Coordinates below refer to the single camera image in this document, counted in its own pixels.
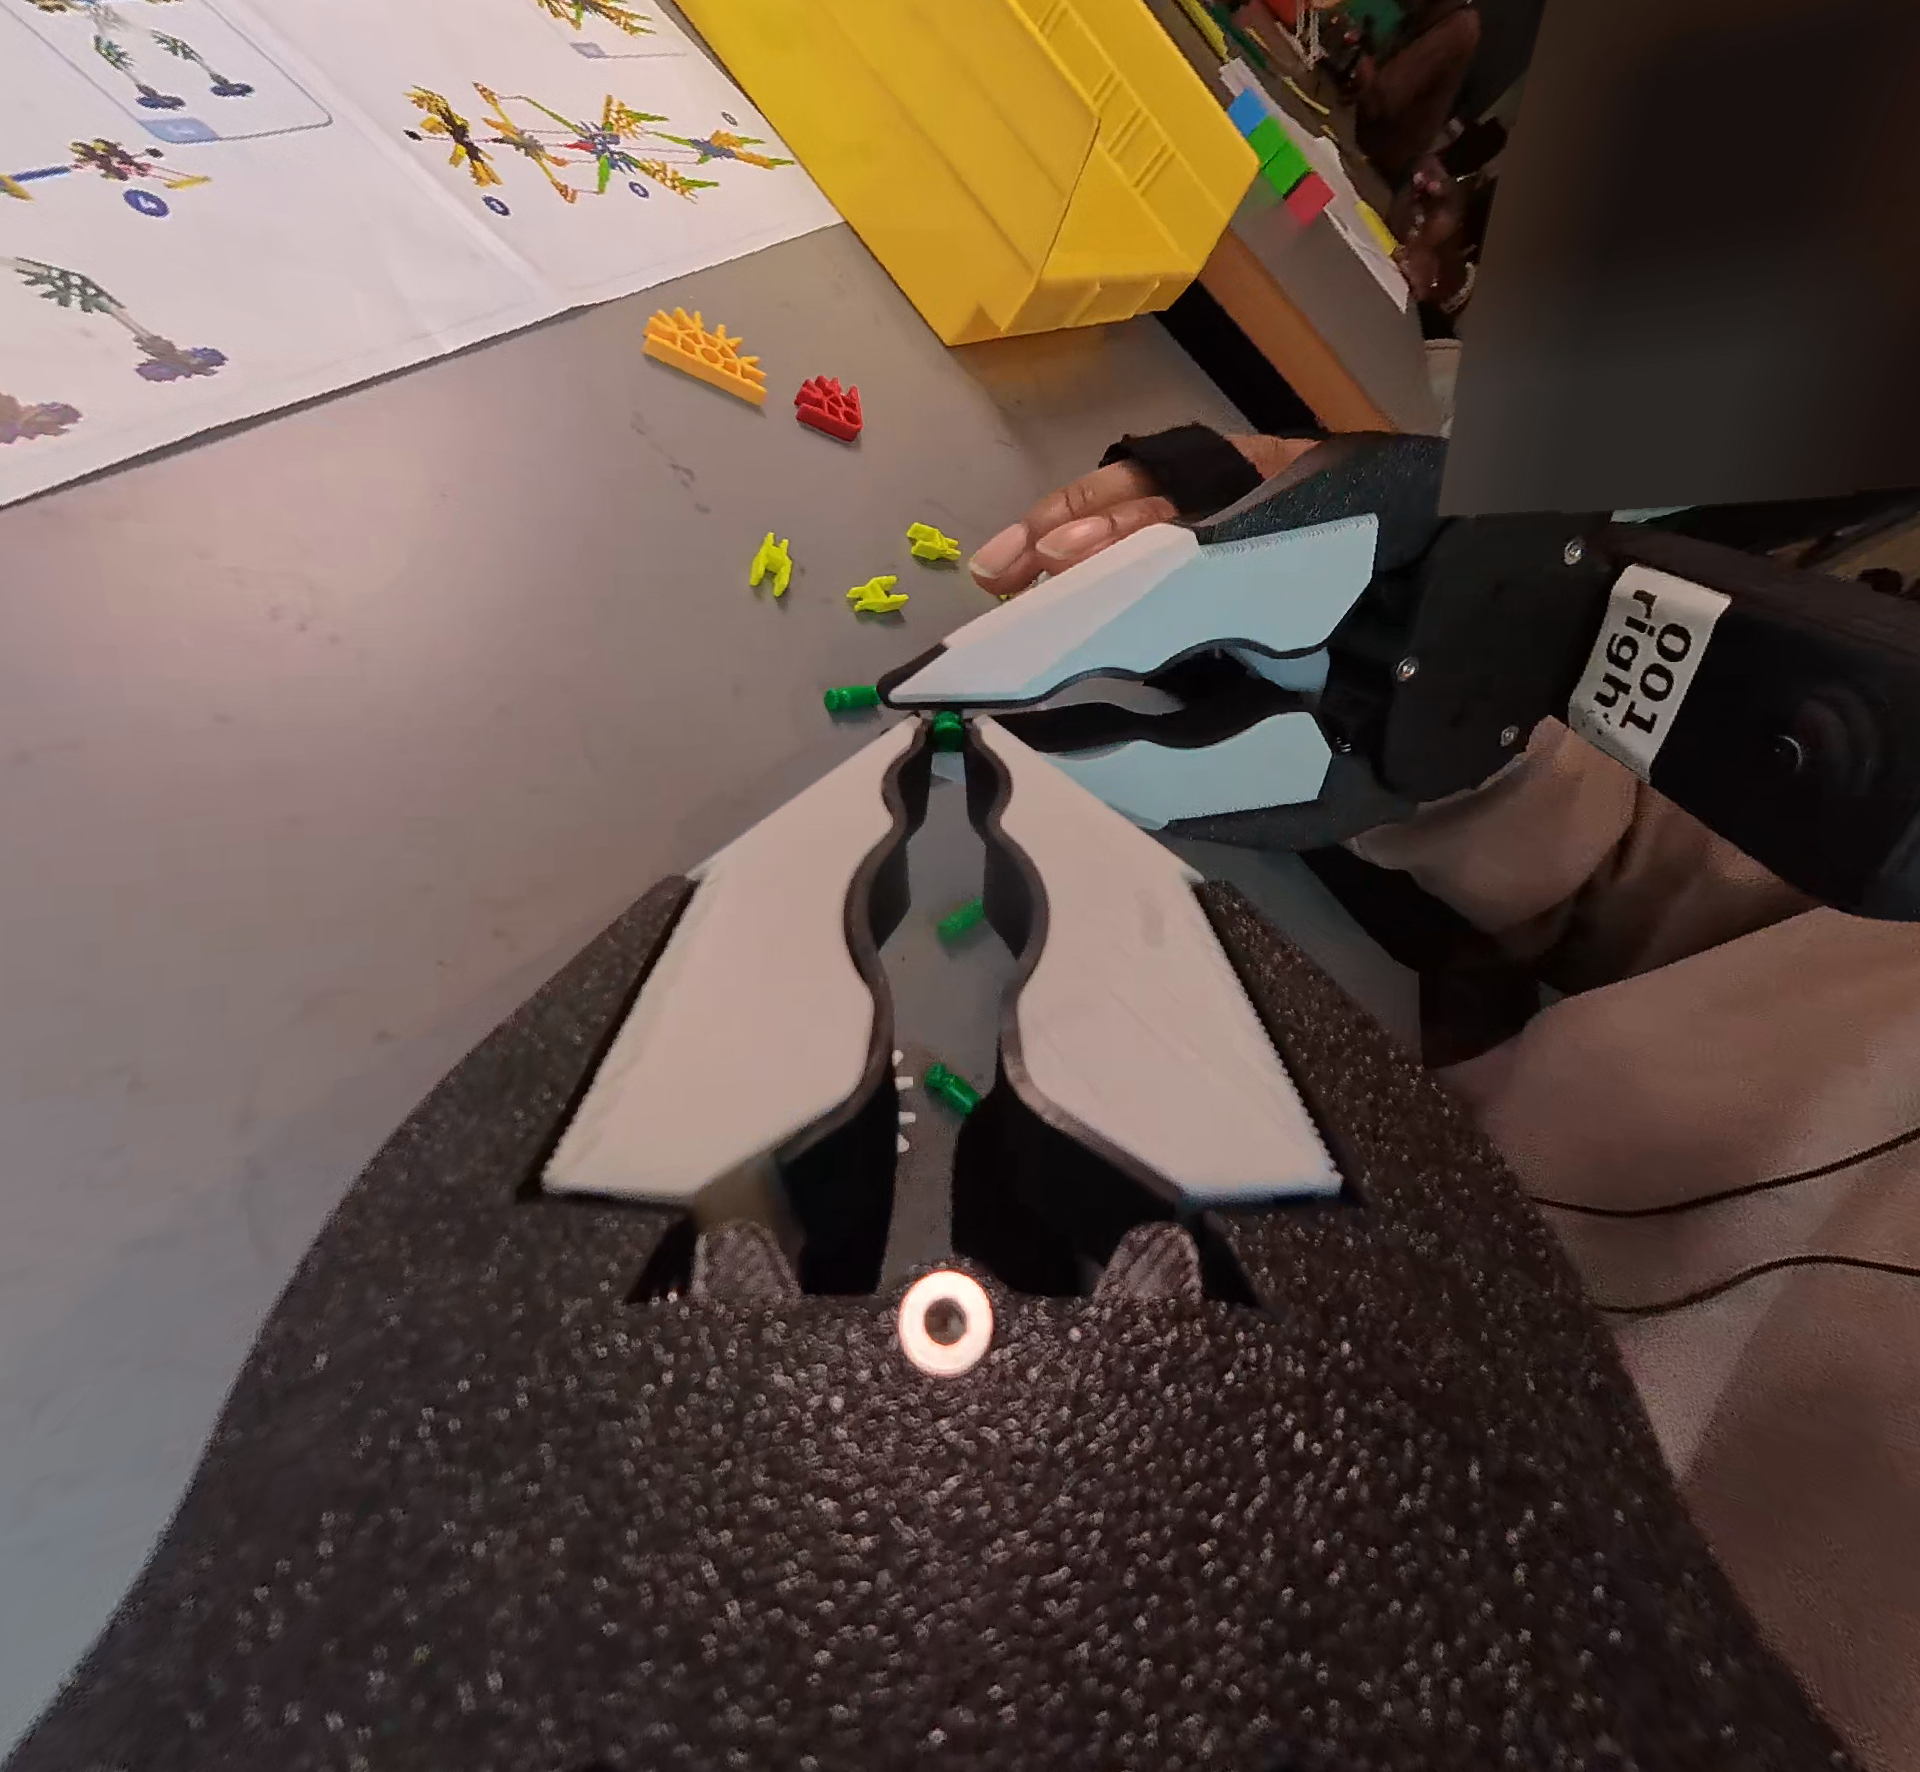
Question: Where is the person's right forearm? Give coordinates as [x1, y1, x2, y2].
[1344, 718, 1846, 1008]

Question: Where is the yellow plastic bin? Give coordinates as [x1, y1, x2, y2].
[576, 0, 1262, 349]

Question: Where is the folded paper instruction sheet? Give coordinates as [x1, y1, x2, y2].
[0, 0, 844, 508]

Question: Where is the neighbouring grey table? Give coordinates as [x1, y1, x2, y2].
[1115, 0, 1456, 439]

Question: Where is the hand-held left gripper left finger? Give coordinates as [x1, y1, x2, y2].
[536, 718, 934, 1229]

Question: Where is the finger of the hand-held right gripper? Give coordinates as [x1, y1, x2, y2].
[873, 513, 1380, 717]
[980, 683, 1337, 832]

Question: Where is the grey desk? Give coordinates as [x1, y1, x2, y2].
[0, 218, 1442, 1715]

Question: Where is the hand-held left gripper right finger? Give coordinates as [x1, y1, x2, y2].
[962, 718, 1344, 1211]

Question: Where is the yellow half-round connector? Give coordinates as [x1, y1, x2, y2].
[643, 306, 770, 408]

